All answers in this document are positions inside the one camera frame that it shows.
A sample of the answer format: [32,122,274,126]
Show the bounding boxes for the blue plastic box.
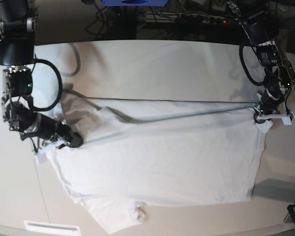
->
[100,0,167,6]

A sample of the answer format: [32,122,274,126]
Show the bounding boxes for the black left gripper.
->
[254,89,285,124]

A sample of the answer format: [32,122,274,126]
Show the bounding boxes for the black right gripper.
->
[19,112,83,148]

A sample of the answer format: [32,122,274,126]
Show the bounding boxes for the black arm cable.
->
[27,58,63,113]
[238,43,265,87]

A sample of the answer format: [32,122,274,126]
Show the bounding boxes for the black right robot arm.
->
[0,0,84,148]

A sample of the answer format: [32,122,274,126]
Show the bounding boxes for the white label strip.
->
[24,220,81,236]

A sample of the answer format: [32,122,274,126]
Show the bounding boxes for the black power strip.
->
[145,12,232,25]

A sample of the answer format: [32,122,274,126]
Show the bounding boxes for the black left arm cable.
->
[238,43,265,87]

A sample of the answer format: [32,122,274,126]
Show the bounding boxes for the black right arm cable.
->
[27,58,63,113]

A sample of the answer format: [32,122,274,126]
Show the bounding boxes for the white T-shirt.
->
[47,93,272,234]

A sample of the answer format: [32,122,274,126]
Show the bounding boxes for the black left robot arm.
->
[227,0,295,125]

